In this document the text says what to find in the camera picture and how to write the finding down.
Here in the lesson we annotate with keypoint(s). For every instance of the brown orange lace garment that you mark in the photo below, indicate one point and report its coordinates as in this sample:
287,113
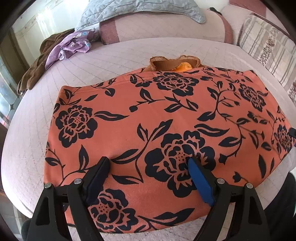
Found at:
180,64

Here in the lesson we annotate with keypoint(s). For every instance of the pink quilted mattress cover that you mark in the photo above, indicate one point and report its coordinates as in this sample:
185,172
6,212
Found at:
23,157

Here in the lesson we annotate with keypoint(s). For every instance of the brown clothing pile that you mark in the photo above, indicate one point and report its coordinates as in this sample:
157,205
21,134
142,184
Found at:
37,69

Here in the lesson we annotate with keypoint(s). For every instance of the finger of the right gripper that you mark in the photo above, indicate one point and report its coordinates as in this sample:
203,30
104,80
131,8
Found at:
292,132

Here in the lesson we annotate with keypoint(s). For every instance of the orange black floral garment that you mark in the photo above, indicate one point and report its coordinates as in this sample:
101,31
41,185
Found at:
148,124

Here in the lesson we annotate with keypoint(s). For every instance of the pink bolster cushion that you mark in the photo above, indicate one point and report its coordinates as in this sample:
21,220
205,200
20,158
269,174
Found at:
144,25

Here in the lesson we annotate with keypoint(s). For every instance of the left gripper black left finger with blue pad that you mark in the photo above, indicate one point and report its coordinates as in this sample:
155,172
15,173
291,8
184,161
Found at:
49,220

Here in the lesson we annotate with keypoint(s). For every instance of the small black object on bolster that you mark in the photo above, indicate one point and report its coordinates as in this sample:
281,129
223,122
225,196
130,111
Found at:
215,10

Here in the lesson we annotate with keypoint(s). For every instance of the pink corner cushion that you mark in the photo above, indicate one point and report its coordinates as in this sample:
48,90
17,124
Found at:
237,11

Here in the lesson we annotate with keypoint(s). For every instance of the grey quilted pillow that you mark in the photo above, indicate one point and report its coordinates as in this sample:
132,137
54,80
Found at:
99,11

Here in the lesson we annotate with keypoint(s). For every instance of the purple floral garment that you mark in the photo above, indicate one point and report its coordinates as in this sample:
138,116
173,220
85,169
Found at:
79,41

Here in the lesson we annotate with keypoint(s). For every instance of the striped floral pillow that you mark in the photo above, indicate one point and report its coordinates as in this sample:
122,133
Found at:
272,48

